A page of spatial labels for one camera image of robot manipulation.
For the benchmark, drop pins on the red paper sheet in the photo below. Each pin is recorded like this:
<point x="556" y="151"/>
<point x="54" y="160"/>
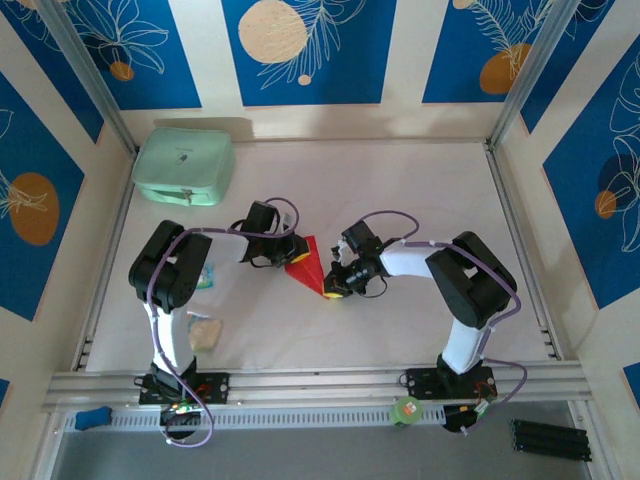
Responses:
<point x="307" y="272"/>

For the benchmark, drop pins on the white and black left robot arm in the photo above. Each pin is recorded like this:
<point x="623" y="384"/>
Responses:
<point x="172" y="340"/>

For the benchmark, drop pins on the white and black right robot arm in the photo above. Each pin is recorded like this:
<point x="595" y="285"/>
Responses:
<point x="467" y="350"/>

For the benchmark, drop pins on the small blue and white packet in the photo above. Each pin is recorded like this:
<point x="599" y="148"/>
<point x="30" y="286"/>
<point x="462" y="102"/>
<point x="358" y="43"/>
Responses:
<point x="207" y="277"/>

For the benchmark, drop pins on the clear bag of beige snacks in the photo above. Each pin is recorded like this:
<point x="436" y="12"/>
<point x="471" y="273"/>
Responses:
<point x="207" y="334"/>

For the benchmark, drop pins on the mint green zipper pouch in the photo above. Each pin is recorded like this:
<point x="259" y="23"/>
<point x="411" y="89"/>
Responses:
<point x="180" y="160"/>

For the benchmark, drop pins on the green tape roll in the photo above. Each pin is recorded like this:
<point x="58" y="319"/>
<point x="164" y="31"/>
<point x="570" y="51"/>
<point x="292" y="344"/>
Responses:
<point x="405" y="412"/>

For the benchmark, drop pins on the blue bone-shaped foam piece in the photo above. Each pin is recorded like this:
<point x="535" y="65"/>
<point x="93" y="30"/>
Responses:
<point x="92" y="419"/>

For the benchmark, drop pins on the long aluminium mounting rail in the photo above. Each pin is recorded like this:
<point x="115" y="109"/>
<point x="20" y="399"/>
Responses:
<point x="320" y="385"/>

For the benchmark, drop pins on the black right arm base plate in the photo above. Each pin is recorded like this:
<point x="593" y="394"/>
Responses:
<point x="422" y="382"/>

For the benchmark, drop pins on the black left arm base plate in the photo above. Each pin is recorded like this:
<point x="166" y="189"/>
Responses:
<point x="217" y="387"/>

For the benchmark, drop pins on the aluminium table side rail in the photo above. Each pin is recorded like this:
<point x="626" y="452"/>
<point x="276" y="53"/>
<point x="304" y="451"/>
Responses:
<point x="506" y="200"/>
<point x="117" y="225"/>

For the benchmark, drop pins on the aluminium frame post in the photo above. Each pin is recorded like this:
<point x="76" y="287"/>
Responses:
<point x="530" y="65"/>
<point x="87" y="70"/>

